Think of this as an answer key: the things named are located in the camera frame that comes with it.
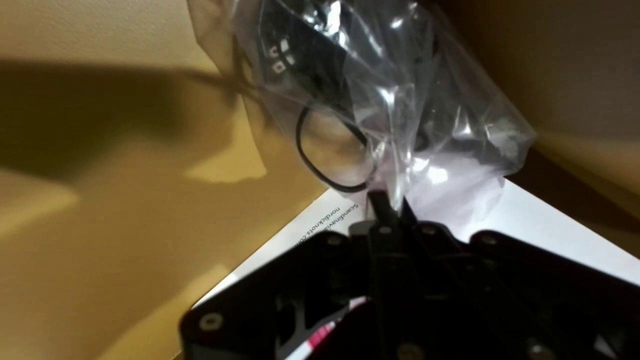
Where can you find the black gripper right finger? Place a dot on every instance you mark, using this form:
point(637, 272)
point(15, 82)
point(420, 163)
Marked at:
point(507, 301)

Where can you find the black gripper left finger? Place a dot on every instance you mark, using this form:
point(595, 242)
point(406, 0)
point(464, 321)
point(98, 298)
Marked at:
point(301, 301)

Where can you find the clear plastic bag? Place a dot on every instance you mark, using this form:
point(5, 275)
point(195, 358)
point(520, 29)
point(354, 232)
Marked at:
point(400, 86)

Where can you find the tan leather sofa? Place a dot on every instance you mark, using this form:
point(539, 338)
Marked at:
point(120, 200)

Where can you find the white paper sign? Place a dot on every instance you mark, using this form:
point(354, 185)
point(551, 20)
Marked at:
point(532, 221)

